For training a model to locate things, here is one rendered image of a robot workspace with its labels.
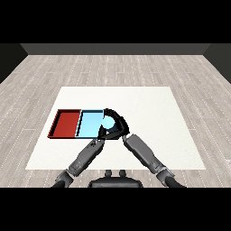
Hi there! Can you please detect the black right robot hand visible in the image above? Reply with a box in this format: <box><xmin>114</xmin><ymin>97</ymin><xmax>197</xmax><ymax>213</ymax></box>
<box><xmin>103</xmin><ymin>108</ymin><xmax>131</xmax><ymax>139</ymax></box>

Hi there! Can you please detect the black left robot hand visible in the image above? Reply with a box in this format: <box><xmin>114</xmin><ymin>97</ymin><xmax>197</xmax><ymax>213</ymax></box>
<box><xmin>97</xmin><ymin>125</ymin><xmax>123</xmax><ymax>141</ymax></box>

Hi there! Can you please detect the small blue can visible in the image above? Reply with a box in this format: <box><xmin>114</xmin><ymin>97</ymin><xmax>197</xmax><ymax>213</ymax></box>
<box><xmin>100</xmin><ymin>115</ymin><xmax>120</xmax><ymax>134</ymax></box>

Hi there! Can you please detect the shallow light blue open box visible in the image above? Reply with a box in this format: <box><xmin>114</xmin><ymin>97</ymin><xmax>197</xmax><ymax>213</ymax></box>
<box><xmin>74</xmin><ymin>108</ymin><xmax>106</xmax><ymax>140</ymax></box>

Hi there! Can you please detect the shallow red open box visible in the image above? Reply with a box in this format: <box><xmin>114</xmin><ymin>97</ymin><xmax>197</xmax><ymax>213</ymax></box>
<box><xmin>47</xmin><ymin>108</ymin><xmax>82</xmax><ymax>140</ymax></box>

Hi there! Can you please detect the dark grey robot body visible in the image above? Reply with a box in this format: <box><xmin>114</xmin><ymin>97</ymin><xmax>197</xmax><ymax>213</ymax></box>
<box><xmin>88</xmin><ymin>169</ymin><xmax>144</xmax><ymax>189</ymax></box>

